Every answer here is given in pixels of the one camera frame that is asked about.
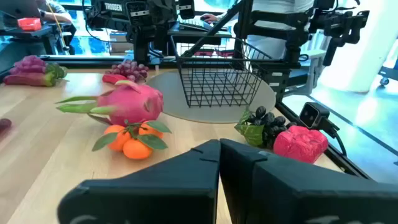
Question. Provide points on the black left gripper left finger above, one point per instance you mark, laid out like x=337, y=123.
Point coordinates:
x=155, y=199

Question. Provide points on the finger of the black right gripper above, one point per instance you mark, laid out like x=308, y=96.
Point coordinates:
x=145, y=46
x=138, y=46

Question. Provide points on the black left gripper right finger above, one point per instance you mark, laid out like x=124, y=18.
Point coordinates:
x=295, y=196

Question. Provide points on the dark red grape bunch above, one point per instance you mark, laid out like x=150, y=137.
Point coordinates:
x=130, y=70
x=4, y=125

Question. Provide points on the mandarin cluster with green leaves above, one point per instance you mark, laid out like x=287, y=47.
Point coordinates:
x=136, y=150

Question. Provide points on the pink dragon fruit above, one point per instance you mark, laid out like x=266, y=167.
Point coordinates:
x=133, y=104

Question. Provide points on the black grape bunch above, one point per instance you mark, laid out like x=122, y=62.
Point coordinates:
x=269, y=119

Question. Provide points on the long red vegetable green end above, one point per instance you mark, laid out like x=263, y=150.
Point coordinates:
x=28, y=80

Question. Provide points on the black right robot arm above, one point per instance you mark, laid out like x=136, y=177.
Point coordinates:
x=99, y=12

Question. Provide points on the cardboard box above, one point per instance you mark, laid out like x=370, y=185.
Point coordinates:
x=119, y=46

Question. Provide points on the black keyboard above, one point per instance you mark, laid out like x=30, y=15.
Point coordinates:
x=194, y=24

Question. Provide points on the black desk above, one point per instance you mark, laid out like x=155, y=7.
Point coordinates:
x=199, y=32
x=40, y=32

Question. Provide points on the round beige placemat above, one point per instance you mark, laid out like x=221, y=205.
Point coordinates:
x=174, y=102

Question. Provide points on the person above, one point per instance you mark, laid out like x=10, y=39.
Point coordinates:
x=53, y=9
x=280, y=4

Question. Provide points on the pink grape bunch green leaf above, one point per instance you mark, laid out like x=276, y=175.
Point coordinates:
x=29, y=63

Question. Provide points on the small red box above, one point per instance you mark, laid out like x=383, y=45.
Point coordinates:
x=29, y=24

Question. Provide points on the dark laptop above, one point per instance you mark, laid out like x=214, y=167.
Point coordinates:
x=18, y=7

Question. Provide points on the white chair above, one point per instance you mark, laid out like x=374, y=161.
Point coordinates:
x=314, y=62

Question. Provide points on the blue cart with caster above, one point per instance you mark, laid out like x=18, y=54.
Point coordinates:
x=384, y=81

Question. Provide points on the small black table camera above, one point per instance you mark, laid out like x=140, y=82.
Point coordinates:
x=312, y=115

